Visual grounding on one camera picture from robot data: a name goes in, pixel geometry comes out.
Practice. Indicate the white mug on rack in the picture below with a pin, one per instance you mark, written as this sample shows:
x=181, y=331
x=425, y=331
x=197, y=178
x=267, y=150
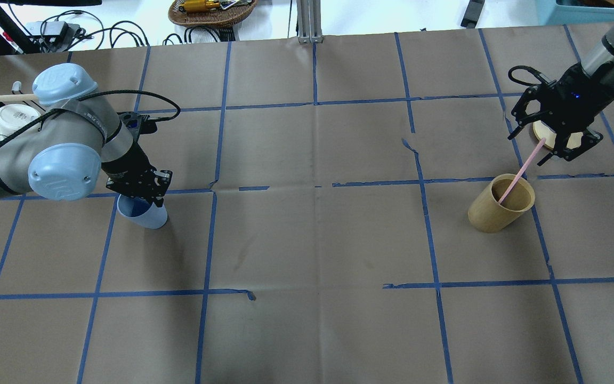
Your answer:
x=14, y=117

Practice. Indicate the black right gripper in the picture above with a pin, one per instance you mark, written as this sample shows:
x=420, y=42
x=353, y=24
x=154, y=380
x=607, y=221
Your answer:
x=579, y=106

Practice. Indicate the aluminium frame post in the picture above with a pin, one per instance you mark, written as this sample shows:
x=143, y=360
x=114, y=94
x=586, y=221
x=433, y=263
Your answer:
x=309, y=29

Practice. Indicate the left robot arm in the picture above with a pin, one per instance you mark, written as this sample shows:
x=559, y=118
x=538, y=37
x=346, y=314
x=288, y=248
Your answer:
x=60, y=154

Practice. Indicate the teal storage bin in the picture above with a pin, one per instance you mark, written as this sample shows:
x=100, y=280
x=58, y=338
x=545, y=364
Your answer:
x=571, y=12

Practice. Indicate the pink chopstick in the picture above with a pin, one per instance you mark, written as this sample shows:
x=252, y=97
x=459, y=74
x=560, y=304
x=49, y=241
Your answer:
x=522, y=170

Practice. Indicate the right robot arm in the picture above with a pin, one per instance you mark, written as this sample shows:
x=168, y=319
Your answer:
x=598, y=62

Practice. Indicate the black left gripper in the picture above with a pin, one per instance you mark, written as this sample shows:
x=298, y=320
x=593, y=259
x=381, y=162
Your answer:
x=127, y=165

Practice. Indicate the wooden mug stand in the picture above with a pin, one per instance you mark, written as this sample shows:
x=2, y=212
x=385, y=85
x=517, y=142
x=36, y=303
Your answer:
x=541, y=130

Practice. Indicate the light blue plastic cup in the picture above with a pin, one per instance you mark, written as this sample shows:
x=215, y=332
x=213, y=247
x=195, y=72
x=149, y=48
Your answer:
x=140, y=212

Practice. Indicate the bamboo cylinder holder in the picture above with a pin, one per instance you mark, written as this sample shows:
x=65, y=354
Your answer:
x=489, y=215

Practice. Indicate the wicker basket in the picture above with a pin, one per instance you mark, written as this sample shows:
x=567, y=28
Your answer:
x=210, y=13

